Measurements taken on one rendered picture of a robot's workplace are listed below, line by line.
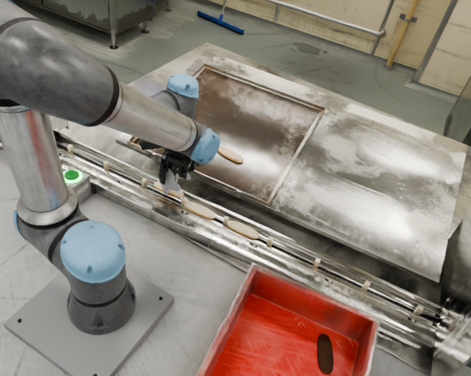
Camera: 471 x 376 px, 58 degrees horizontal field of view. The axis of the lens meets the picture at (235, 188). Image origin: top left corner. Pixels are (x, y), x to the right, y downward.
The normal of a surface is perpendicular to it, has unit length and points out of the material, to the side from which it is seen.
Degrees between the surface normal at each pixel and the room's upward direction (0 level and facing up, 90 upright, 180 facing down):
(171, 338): 0
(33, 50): 43
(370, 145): 10
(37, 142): 91
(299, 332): 0
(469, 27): 90
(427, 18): 90
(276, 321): 0
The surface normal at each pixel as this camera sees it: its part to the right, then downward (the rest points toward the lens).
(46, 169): 0.76, 0.52
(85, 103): 0.52, 0.63
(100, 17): -0.44, 0.55
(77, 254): 0.22, -0.64
